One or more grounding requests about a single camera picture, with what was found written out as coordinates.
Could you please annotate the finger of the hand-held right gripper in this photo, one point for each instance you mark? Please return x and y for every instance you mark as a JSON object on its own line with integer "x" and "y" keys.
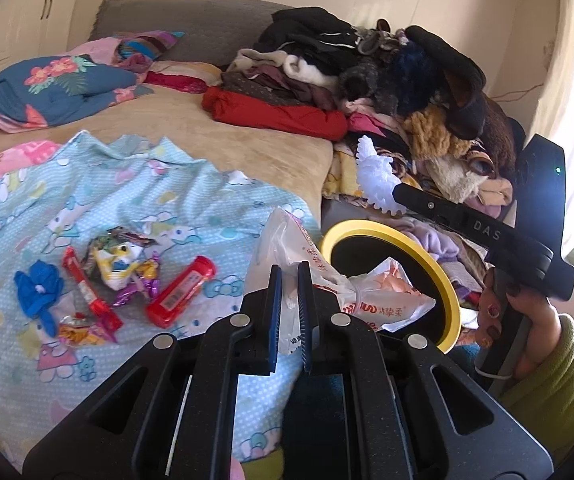
{"x": 432, "y": 205}

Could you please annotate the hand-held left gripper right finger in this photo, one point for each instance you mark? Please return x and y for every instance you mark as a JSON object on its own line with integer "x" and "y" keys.
{"x": 305, "y": 322}

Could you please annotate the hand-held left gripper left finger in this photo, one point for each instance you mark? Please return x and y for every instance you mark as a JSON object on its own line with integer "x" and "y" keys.
{"x": 273, "y": 322}

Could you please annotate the white foam fruit net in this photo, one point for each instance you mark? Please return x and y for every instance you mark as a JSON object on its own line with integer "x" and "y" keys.
{"x": 374, "y": 175}

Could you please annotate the yellow-rimmed black trash bin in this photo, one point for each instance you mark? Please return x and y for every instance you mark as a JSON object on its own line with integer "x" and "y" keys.
{"x": 367, "y": 227}

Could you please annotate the white plastic bag orange print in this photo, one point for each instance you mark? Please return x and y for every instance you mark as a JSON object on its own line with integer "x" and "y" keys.
{"x": 277, "y": 240}

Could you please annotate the red tube packet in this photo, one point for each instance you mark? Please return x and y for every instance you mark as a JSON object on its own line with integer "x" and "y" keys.
{"x": 179, "y": 294}

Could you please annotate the purple candy wrapper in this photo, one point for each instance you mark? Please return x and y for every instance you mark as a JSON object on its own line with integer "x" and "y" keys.
{"x": 142, "y": 282}

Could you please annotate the dark red foil wrapper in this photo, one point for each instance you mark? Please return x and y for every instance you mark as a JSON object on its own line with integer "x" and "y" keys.
{"x": 132, "y": 237}

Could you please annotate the yellow white snack packet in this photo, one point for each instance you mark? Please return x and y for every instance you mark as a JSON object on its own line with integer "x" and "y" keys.
{"x": 112, "y": 265}

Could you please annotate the orange red candy wrapper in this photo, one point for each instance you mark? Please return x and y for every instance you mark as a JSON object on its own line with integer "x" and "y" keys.
{"x": 84, "y": 332}

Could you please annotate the red sausage stick wrapper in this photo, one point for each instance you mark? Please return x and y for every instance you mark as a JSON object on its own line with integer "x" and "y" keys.
{"x": 83, "y": 286}

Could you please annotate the blue wrapper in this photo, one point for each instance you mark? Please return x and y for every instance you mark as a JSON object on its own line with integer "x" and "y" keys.
{"x": 37, "y": 287}

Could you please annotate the person's right forearm green sleeve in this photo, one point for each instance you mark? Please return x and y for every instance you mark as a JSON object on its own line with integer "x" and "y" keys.
{"x": 567, "y": 395}

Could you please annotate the person's right hand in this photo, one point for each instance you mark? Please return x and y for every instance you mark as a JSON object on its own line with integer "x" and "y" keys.
{"x": 537, "y": 327}

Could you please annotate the pile of mixed clothes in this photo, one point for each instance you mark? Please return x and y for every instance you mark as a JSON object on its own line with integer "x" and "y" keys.
{"x": 417, "y": 90}

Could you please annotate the light blue cat-print blanket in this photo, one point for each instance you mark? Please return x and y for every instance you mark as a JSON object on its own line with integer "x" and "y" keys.
{"x": 192, "y": 200}

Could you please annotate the red garment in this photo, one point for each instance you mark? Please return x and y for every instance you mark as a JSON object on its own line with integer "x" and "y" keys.
{"x": 277, "y": 115}

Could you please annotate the beige bed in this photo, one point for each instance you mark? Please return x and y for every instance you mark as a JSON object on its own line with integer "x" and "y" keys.
{"x": 217, "y": 130}

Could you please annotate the red embroidered pillow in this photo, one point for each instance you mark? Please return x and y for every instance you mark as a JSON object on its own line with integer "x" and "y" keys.
{"x": 174, "y": 82}

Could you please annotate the grey padded headboard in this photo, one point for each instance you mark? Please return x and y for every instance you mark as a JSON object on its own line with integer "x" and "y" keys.
{"x": 202, "y": 25}

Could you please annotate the striped purple pillow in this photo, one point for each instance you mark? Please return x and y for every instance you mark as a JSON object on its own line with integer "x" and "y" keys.
{"x": 147, "y": 45}

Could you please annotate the pink cartoon blanket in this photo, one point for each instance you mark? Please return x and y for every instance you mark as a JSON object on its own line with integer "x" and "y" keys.
{"x": 12, "y": 160}

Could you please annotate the blue floral quilt pink lining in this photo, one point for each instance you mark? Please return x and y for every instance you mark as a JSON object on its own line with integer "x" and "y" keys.
{"x": 67, "y": 85}

